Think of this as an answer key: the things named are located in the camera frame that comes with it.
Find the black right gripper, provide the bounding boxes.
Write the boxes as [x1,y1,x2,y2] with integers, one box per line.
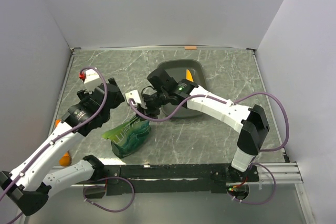
[136,90,169,122]

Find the yellow plastic scoop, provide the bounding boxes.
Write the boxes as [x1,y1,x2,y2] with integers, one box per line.
[185,69,194,82]

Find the green litter bag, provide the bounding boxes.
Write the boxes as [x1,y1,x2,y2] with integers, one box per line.
[102,115,151,158]

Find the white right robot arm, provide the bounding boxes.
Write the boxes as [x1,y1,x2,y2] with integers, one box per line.
[142,68,269,181]

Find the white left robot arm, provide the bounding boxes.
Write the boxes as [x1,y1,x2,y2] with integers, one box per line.
[1,78,125,216]

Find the grey litter tray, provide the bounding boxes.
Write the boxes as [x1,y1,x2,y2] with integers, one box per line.
[157,59,207,120]

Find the orange tape piece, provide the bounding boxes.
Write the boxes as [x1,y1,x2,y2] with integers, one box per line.
[184,46,197,50]

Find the orange toy carrot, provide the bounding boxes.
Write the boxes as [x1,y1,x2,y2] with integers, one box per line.
[54,119,72,167]

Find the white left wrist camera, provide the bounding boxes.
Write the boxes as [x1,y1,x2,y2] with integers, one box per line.
[79,68,102,93]

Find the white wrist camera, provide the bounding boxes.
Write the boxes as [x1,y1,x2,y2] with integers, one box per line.
[79,68,102,93]
[125,90,146,109]

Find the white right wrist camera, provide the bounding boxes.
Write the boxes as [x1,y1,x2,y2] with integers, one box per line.
[125,90,146,109]

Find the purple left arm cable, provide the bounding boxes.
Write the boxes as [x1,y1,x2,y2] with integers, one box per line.
[0,67,108,204]

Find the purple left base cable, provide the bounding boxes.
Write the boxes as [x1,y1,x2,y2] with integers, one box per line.
[82,176,135,212]

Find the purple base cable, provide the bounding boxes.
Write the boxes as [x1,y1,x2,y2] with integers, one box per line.
[227,163,277,205]
[82,176,135,212]

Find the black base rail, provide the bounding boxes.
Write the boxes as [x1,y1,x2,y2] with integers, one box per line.
[84,163,259,196]

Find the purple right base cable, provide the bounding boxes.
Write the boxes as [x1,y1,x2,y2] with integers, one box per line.
[227,163,277,205]

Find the aluminium frame rail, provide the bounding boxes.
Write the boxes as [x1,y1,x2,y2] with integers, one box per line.
[257,163,303,184]

